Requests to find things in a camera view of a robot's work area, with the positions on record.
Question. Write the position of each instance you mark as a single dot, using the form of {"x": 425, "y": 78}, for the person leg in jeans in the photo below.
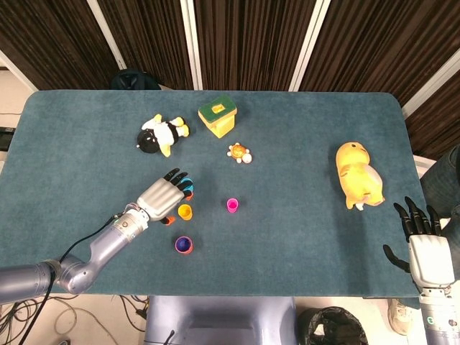
{"x": 445, "y": 179}

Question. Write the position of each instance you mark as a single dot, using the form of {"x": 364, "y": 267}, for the yellow plush animal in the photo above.
{"x": 359, "y": 176}

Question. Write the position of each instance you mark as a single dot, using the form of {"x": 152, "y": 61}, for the white sneaker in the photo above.
{"x": 399, "y": 316}

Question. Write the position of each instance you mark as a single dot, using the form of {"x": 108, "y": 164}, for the white partition post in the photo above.
{"x": 431, "y": 84}
{"x": 106, "y": 34}
{"x": 309, "y": 43}
{"x": 192, "y": 43}
{"x": 18, "y": 70}

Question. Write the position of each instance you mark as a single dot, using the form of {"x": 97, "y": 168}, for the orange plastic cup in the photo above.
{"x": 188, "y": 251}

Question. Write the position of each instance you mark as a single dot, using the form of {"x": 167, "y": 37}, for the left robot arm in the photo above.
{"x": 108, "y": 244}

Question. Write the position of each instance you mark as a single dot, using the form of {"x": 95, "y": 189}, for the black trash bin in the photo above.
{"x": 330, "y": 327}

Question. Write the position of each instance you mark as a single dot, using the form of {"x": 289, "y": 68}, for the blue grey robot torso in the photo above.
{"x": 223, "y": 320}

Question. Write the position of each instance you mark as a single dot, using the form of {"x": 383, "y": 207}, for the blue plastic cup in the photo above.
{"x": 190, "y": 187}

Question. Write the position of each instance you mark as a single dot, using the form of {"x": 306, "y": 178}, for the purple plastic cup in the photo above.
{"x": 182, "y": 243}

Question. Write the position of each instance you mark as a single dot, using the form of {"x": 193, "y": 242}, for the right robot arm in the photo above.
{"x": 438, "y": 320}

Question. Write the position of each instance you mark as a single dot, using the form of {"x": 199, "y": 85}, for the orange turtle toy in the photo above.
{"x": 237, "y": 151}

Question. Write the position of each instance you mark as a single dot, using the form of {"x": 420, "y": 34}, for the pink plastic cup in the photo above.
{"x": 232, "y": 205}

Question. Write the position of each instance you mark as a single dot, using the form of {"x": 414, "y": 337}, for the black floor device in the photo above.
{"x": 5, "y": 138}

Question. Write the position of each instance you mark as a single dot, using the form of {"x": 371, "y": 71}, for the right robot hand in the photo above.
{"x": 431, "y": 258}

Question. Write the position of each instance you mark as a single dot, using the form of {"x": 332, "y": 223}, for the black chair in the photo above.
{"x": 133, "y": 81}

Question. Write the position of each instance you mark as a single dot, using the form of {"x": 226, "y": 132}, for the teal table cloth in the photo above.
{"x": 287, "y": 233}

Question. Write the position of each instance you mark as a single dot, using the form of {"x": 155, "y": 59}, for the black white plush toy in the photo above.
{"x": 161, "y": 133}

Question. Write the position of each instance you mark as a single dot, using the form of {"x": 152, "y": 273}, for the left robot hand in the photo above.
{"x": 160, "y": 197}

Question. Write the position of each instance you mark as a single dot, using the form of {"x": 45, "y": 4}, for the yellow plastic cup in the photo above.
{"x": 184, "y": 211}

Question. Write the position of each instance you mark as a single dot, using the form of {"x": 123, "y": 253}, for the dark brown pleated curtain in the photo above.
{"x": 251, "y": 36}

